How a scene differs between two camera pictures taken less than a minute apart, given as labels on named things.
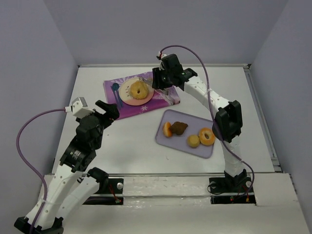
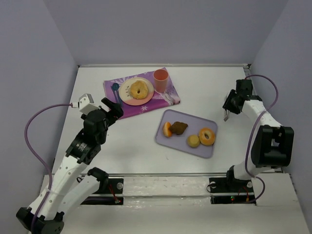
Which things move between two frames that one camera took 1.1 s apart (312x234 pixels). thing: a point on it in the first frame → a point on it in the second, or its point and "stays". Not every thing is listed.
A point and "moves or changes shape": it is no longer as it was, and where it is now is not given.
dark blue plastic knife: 113,94 stays
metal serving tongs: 148,81 moves or changes shape
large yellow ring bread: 136,86 stays
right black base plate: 231,190 stays
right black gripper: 158,79 → 229,105
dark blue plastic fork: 119,98 stays
